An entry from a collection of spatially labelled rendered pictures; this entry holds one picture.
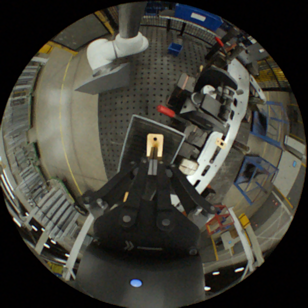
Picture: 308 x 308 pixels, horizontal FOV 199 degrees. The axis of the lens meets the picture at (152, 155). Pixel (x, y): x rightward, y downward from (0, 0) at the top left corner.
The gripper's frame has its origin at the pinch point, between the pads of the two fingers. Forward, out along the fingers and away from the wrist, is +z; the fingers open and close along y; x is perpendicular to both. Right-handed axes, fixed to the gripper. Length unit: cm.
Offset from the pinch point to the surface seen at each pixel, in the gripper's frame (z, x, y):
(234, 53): 7, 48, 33
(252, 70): 18, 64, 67
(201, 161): 21.3, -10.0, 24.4
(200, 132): 13.6, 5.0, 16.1
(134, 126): 5.3, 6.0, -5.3
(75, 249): -63, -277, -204
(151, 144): 5.0, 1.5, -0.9
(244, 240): -48, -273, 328
